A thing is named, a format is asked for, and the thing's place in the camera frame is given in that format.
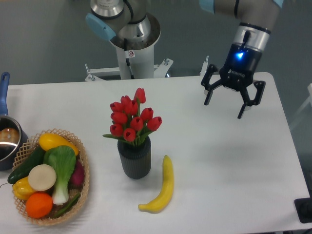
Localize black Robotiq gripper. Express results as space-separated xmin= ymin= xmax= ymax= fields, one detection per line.
xmin=201 ymin=44 xmax=266 ymax=119

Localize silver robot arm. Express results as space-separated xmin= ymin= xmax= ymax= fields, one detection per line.
xmin=85 ymin=0 xmax=283 ymax=114

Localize dark grey ribbed vase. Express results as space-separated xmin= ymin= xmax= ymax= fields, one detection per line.
xmin=117 ymin=137 xmax=151 ymax=179

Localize red tulip bouquet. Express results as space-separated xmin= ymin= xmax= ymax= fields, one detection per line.
xmin=103 ymin=88 xmax=162 ymax=148

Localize black device at edge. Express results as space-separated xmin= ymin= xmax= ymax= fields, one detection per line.
xmin=294 ymin=197 xmax=312 ymax=223

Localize yellow banana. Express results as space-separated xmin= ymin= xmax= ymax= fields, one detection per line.
xmin=138 ymin=155 xmax=175 ymax=214

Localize purple sweet potato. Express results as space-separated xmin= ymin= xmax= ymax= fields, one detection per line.
xmin=70 ymin=160 xmax=85 ymax=186

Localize green bok choy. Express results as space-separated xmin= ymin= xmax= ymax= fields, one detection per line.
xmin=43 ymin=145 xmax=76 ymax=205

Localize yellow squash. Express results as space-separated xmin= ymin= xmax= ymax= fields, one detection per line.
xmin=39 ymin=133 xmax=79 ymax=156

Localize woven wicker basket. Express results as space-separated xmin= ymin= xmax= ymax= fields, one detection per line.
xmin=13 ymin=128 xmax=90 ymax=226

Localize green cucumber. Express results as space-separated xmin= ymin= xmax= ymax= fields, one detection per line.
xmin=7 ymin=146 xmax=45 ymax=184

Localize green bean pod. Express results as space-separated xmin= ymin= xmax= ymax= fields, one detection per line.
xmin=53 ymin=194 xmax=80 ymax=218

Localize orange fruit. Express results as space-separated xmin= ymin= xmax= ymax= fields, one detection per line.
xmin=26 ymin=192 xmax=53 ymax=218

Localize yellow bell pepper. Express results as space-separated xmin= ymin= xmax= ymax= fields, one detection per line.
xmin=12 ymin=177 xmax=36 ymax=200

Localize white metal base frame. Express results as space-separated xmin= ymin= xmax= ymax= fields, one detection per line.
xmin=85 ymin=56 xmax=209 ymax=81

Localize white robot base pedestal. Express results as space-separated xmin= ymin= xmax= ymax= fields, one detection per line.
xmin=110 ymin=13 xmax=161 ymax=79

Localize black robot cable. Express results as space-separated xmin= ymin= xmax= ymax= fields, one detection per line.
xmin=123 ymin=38 xmax=135 ymax=80

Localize blue handled saucepan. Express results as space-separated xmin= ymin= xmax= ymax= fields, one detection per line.
xmin=0 ymin=72 xmax=28 ymax=171

